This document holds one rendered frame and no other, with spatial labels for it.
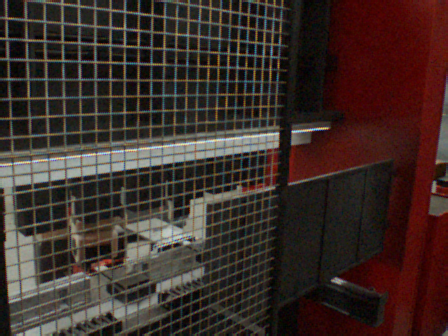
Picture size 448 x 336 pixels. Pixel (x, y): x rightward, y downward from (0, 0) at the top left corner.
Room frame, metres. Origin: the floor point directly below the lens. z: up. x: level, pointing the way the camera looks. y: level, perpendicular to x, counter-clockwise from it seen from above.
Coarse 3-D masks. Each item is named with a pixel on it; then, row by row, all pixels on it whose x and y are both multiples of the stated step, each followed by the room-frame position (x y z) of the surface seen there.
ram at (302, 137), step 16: (192, 144) 1.76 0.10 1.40; (208, 144) 1.82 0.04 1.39; (240, 144) 1.96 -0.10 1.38; (256, 144) 2.03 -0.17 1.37; (272, 144) 2.12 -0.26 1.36; (112, 160) 1.51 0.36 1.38; (144, 160) 1.60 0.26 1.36; (160, 160) 1.65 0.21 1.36; (176, 160) 1.71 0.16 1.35; (16, 176) 1.28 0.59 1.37; (48, 176) 1.34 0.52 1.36; (64, 176) 1.38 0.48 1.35
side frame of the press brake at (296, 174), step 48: (336, 0) 2.28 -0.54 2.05; (384, 0) 2.11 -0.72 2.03; (432, 0) 1.96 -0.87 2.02; (336, 48) 2.27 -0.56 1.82; (384, 48) 2.09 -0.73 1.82; (432, 48) 1.96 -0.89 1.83; (336, 96) 2.25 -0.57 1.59; (384, 96) 2.08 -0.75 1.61; (432, 96) 2.02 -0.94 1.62; (336, 144) 2.24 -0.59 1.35; (384, 144) 2.06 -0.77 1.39; (432, 144) 2.07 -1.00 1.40; (384, 288) 2.00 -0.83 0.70
